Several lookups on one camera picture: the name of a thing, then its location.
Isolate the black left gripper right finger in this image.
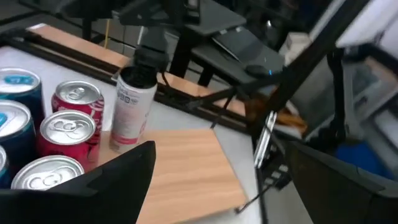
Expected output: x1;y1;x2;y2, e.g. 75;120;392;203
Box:
285;141;398;224

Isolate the silver frame bracket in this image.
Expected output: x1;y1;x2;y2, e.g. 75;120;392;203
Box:
253;110;278;170

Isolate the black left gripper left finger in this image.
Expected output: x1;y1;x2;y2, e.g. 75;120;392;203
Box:
0;141;156;224

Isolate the white Celsius drink can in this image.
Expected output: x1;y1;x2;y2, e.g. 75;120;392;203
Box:
108;65;159;153

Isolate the red cola can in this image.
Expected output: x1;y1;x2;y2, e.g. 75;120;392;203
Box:
51;80;106;131
36;109;102;172
11;154;85;190

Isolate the wooden shelf with black frame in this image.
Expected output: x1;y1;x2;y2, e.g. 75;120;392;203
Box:
98;127;274;224

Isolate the blue silver energy drink can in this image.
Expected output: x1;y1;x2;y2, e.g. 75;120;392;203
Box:
0;67;46;125
0;144;13;189
0;99;37;175

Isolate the black computer mouse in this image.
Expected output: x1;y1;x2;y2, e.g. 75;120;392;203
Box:
244;63;274;78

